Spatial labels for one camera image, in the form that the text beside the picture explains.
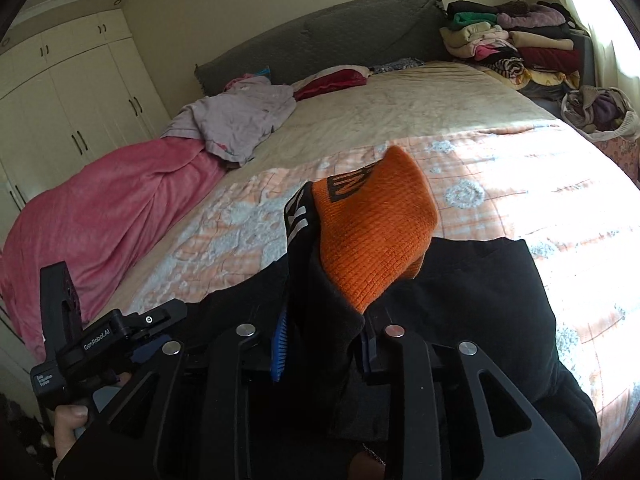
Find black sweatshirt orange cuffs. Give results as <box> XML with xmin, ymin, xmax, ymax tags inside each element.
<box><xmin>195</xmin><ymin>146</ymin><xmax>601</xmax><ymax>479</ymax></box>

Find white bag of clothes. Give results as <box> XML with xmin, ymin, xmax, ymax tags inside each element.
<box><xmin>561</xmin><ymin>86</ymin><xmax>639</xmax><ymax>143</ymax></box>

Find pile of folded clothes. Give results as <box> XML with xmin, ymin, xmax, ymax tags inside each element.
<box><xmin>440</xmin><ymin>0</ymin><xmax>596</xmax><ymax>104</ymax></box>

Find right hand thumb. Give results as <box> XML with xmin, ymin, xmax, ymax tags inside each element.
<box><xmin>348</xmin><ymin>452</ymin><xmax>385</xmax><ymax>480</ymax></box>

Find pink fleece blanket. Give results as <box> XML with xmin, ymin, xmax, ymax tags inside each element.
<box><xmin>1</xmin><ymin>138</ymin><xmax>226</xmax><ymax>361</ymax></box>

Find cream wardrobe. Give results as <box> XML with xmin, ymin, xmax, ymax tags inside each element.
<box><xmin>1</xmin><ymin>10</ymin><xmax>169</xmax><ymax>234</ymax></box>

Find lilac pajama garment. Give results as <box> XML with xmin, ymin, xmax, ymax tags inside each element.
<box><xmin>163</xmin><ymin>76</ymin><xmax>296</xmax><ymax>166</ymax></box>

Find beige bed sheet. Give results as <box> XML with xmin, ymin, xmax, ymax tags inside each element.
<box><xmin>221</xmin><ymin>62</ymin><xmax>555</xmax><ymax>185</ymax></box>

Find red pillow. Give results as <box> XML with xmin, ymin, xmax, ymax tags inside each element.
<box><xmin>292</xmin><ymin>65</ymin><xmax>371</xmax><ymax>101</ymax></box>

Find dark grey headboard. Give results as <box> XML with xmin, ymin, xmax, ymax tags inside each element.
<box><xmin>194</xmin><ymin>0</ymin><xmax>449</xmax><ymax>96</ymax></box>

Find white curtain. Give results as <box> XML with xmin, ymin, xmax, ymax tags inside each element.
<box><xmin>560</xmin><ymin>0</ymin><xmax>639</xmax><ymax>107</ymax></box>

